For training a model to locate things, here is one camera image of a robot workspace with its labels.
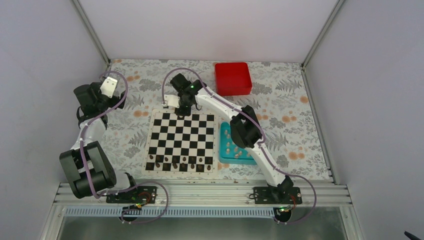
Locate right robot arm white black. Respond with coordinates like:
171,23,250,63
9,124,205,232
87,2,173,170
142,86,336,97
163,73,294,204

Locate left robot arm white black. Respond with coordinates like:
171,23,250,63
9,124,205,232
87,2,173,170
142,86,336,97
59,77,140,203

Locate dark chess pieces row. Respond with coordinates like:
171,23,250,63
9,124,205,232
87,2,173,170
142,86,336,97
143,154,214,173

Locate light chess pieces in tray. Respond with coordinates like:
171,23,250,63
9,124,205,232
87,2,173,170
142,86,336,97
220,128,252,160

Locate black white chessboard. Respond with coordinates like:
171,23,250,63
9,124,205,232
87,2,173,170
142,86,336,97
141,109,218,179

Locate red square box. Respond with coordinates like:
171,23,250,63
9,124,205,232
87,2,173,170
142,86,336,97
214,62,253,96

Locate teal tray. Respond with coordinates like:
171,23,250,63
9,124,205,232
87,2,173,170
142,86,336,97
218,121,257,165

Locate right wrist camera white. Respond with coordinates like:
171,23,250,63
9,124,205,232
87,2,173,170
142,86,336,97
162,94,180,109

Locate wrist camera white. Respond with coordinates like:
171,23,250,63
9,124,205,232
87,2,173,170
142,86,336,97
99,76,118,98
162,94,180,109

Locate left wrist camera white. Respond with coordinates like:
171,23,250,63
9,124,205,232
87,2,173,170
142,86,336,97
99,76,118,98

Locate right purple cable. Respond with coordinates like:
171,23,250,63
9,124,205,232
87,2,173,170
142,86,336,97
161,67,318,225

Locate purple cable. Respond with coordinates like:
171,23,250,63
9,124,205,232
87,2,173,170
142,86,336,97
161,67,318,225
80,70,170,225

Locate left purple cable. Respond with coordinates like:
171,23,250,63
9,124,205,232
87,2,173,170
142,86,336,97
80,70,170,225

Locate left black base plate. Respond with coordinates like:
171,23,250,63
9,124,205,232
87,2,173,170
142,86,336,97
106,185,157,205

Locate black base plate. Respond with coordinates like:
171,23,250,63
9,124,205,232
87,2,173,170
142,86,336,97
106,185,157,205
248,186,303,205

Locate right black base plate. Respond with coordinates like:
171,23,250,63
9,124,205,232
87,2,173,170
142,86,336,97
248,186,303,205

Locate aluminium rail frame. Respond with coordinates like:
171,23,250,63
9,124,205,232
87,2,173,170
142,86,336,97
52,181,353,208

